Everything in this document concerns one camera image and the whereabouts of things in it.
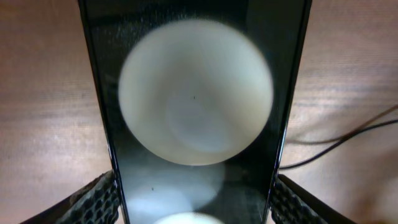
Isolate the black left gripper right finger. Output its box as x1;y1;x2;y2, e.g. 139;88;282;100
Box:
270;174;355;224

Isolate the black charger cable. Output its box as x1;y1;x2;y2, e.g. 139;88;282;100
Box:
279;118;398;171

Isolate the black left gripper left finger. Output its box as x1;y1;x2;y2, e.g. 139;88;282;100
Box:
22;170;120;224

